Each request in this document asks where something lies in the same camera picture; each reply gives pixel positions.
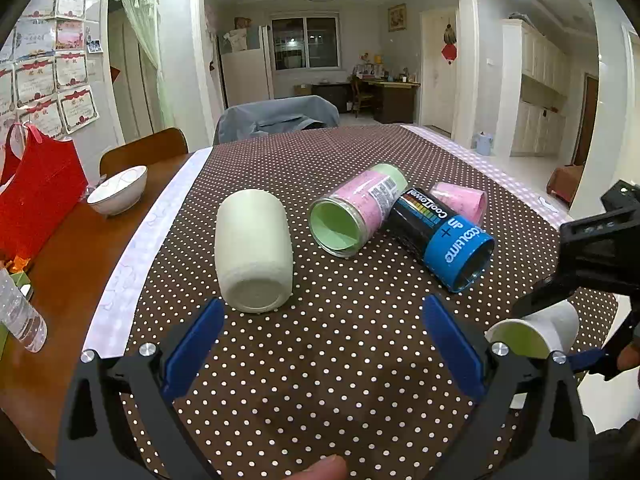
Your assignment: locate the white paper cup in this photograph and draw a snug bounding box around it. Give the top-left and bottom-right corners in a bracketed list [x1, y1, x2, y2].
[485, 300, 579, 359]

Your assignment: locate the pink plastic cup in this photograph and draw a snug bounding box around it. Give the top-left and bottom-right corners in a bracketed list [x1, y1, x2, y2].
[431, 182, 488, 226]

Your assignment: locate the pale green cup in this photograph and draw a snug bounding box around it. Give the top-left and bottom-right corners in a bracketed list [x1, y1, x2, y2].
[215, 188, 293, 314]

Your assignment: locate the person's right hand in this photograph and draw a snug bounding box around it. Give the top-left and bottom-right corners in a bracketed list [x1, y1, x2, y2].
[617, 342, 640, 372]

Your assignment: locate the person's left hand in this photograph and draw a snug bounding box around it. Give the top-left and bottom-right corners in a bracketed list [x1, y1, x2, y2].
[285, 455, 349, 480]

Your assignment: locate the black blue can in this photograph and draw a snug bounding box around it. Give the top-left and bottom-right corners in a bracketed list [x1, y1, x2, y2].
[386, 188, 496, 292]

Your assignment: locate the clear plastic water bottle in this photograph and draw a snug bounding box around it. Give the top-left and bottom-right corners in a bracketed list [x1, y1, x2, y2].
[0, 269, 48, 353]

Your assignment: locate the blue trash bin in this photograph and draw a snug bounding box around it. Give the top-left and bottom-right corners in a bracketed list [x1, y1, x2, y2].
[475, 131, 494, 156]

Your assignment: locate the white ceramic bowl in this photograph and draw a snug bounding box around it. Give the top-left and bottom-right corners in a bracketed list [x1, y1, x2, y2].
[87, 166, 148, 217]

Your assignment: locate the brown polka dot tablecloth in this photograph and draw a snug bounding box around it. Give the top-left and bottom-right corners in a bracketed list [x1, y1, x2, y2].
[128, 126, 559, 479]

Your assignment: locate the red gift bag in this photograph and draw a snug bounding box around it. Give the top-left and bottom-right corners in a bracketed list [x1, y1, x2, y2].
[1, 122, 88, 260]

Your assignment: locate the pink green labelled can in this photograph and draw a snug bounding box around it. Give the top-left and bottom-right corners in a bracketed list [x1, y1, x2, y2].
[308, 162, 408, 258]

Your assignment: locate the dark wooden desk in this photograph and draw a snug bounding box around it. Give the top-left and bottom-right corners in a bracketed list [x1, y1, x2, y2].
[363, 79, 420, 124]

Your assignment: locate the grey cloth covered chair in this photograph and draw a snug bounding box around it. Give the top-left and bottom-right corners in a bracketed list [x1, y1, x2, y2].
[214, 96, 340, 145]

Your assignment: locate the small framed picture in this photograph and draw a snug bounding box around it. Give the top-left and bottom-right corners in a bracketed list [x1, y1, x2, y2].
[387, 3, 407, 32]

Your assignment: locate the white refrigerator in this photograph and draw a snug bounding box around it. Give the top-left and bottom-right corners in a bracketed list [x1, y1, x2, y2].
[218, 25, 274, 107]

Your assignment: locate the green lace door curtain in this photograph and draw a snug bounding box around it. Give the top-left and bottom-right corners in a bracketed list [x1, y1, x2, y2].
[120, 0, 174, 128]

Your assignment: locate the white wall cabinet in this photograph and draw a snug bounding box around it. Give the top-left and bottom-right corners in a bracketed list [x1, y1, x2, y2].
[494, 18, 570, 158]

